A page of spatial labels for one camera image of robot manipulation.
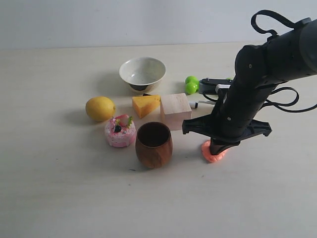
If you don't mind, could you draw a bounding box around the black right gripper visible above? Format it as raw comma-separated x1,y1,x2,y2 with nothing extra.
182,115,272,155

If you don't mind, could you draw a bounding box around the orange-pink toy object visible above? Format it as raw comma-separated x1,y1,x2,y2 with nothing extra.
201,140,227,163

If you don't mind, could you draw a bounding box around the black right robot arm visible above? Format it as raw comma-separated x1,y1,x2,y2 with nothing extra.
182,18,317,155

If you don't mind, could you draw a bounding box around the black-capped white marker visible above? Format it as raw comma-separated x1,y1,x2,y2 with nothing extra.
189,100,215,109

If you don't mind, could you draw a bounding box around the wooden cube block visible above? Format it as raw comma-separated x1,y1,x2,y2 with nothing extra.
160,93,192,131

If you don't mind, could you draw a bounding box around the dark wooden cup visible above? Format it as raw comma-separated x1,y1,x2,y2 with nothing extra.
135,121,173,169

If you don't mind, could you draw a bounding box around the green bone-shaped dog toy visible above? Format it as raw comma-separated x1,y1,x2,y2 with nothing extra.
185,75,200,95

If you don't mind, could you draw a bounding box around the yellow cheese wedge sponge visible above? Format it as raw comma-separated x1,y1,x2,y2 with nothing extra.
132,95,160,119

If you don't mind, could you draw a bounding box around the pink toy cake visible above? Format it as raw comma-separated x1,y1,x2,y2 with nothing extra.
104,114,137,148

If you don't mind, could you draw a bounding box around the white ceramic bowl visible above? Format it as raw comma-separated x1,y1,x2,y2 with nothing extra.
118,57,166,93

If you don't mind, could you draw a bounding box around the yellow lemon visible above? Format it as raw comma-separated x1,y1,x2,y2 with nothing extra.
85,96,116,122

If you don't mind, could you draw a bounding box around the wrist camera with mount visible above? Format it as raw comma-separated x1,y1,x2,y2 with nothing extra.
198,78,233,95

